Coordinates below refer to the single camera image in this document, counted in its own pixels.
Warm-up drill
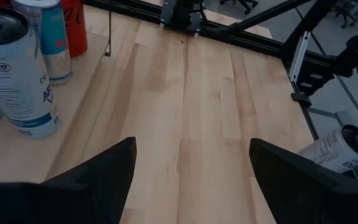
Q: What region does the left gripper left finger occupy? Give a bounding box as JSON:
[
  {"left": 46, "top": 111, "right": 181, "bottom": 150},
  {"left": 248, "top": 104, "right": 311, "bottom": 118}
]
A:
[{"left": 0, "top": 136, "right": 138, "bottom": 224}]

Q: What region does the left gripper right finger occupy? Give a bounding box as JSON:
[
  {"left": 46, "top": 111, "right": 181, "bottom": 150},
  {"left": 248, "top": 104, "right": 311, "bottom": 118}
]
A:
[{"left": 249, "top": 138, "right": 358, "bottom": 224}]

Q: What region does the Celsius Arctic Vibe can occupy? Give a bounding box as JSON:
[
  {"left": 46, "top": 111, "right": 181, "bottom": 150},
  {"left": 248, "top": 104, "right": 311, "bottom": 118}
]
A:
[{"left": 0, "top": 5, "right": 60, "bottom": 140}]

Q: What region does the silver blue Red Bull can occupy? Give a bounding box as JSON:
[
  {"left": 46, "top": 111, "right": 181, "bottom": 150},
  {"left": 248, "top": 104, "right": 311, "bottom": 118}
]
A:
[{"left": 12, "top": 0, "right": 73, "bottom": 86}]

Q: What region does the dark office chair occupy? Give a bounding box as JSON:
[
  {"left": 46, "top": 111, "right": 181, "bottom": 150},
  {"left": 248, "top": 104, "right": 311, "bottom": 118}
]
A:
[{"left": 219, "top": 0, "right": 260, "bottom": 16}]

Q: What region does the wooden shelf with black frame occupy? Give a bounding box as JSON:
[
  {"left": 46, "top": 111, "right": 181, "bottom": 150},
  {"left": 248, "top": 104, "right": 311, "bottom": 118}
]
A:
[{"left": 0, "top": 0, "right": 113, "bottom": 184}]

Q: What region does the black aluminium rig frame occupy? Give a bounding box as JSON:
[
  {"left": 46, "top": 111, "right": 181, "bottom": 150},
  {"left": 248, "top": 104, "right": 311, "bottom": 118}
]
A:
[{"left": 84, "top": 0, "right": 358, "bottom": 108}]

